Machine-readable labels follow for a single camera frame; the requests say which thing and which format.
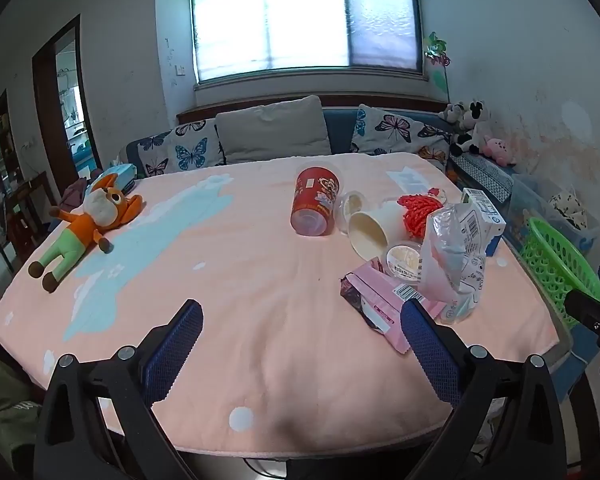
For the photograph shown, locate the clear plastic bag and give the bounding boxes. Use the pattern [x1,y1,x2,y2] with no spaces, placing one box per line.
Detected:
[417,202,491,325]

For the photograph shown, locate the dark wooden cabinet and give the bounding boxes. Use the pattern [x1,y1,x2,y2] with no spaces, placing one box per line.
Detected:
[0,90,21,271]

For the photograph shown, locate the orange fox plush toy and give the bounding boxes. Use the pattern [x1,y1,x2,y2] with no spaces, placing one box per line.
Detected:
[28,172,147,293]

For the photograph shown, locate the blue sofa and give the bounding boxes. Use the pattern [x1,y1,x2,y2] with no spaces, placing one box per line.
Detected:
[115,107,481,176]

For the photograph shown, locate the pink blanket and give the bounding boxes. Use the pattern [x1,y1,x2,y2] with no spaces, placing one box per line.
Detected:
[0,152,573,456]

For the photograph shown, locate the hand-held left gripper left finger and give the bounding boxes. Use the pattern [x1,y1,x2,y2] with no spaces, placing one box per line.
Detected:
[32,299,204,480]

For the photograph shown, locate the person's green trousers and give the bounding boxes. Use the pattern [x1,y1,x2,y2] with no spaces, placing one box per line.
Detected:
[0,340,43,466]

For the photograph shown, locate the dark wooden chair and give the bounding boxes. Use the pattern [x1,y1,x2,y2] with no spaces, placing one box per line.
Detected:
[5,170,51,251]

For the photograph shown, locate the small pudding cup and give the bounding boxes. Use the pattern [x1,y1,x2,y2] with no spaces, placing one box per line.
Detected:
[384,241,423,281]

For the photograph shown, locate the large glass window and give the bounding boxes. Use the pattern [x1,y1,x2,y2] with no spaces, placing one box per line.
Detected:
[189,0,426,83]

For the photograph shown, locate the pink plush toy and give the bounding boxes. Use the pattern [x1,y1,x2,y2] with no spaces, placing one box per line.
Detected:
[482,135,518,167]

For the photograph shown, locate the large butterfly print pillow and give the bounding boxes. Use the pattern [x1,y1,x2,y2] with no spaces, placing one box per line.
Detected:
[351,104,453,171]

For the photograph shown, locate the red paper cup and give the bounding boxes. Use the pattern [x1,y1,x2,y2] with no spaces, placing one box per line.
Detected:
[290,166,343,237]

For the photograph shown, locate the clear plastic cup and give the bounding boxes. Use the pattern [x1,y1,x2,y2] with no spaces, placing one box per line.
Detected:
[334,190,366,233]

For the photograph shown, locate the black white cow plush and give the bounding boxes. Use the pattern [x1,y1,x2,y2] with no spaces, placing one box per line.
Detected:
[449,131,482,157]
[461,101,491,135]

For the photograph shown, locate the small drink carton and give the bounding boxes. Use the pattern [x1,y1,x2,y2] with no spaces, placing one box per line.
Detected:
[460,187,507,257]

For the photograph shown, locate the cream patterned cloth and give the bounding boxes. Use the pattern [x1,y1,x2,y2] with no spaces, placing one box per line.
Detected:
[547,187,588,228]

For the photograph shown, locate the grey pillow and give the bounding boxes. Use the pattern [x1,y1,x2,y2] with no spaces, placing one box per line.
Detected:
[215,95,332,165]

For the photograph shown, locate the purple cloth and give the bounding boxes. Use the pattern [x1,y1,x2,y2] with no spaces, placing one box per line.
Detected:
[62,177,88,211]

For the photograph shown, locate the colourful pinwheel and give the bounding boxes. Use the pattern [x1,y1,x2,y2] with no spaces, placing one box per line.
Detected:
[422,31,453,103]

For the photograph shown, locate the dark wooden door frame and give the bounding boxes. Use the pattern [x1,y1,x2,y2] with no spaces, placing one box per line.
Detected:
[32,15,103,181]

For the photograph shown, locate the small butterfly print pillow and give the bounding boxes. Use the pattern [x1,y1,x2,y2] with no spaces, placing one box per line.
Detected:
[137,119,226,178]

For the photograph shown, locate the pink snack packet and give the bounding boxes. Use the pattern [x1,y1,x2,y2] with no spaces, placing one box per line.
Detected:
[340,257,446,356]

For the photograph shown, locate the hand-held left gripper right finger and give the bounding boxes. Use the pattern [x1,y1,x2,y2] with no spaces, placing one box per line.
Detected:
[400,297,568,480]

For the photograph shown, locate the clear plastic storage box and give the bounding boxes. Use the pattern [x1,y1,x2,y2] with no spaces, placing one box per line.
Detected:
[505,175,600,261]

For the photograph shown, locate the folded grey patterned blanket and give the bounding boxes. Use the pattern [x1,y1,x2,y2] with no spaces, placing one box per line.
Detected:
[450,152,513,203]

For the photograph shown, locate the blue tissue pack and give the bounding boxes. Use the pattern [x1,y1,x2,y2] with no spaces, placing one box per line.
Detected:
[87,162,138,196]

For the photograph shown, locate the green plastic basket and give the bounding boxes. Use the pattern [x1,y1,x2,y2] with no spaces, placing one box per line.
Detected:
[517,216,600,331]

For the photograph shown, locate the white paper cup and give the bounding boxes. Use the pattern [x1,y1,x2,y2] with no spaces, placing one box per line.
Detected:
[347,203,411,258]

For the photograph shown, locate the red mesh net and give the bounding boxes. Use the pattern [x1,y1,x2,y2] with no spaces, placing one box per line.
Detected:
[396,187,448,240]

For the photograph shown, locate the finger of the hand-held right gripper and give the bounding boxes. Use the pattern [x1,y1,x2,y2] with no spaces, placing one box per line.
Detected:
[564,289,600,332]

